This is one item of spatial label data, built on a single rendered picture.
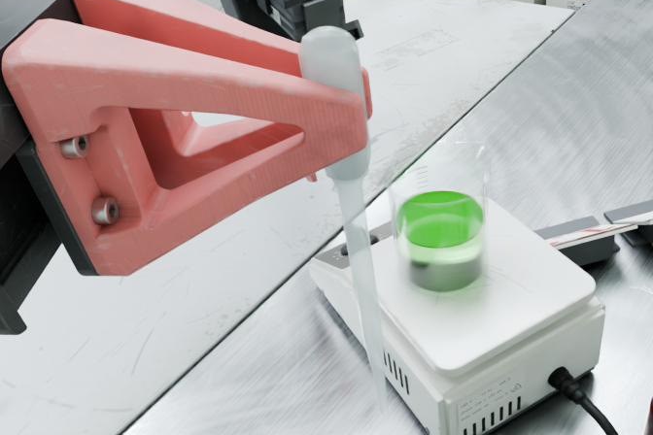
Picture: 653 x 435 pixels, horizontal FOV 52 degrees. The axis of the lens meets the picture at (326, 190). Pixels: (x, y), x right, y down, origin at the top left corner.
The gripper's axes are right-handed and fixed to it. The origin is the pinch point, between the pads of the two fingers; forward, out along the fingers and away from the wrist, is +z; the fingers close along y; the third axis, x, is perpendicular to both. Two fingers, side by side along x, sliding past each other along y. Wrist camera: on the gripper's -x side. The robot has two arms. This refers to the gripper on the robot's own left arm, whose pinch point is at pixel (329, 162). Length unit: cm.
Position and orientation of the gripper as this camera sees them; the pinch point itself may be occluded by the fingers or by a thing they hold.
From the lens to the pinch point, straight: 50.9
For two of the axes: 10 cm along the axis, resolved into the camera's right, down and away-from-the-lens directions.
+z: 3.6, 9.2, 1.3
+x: -2.9, -0.2, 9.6
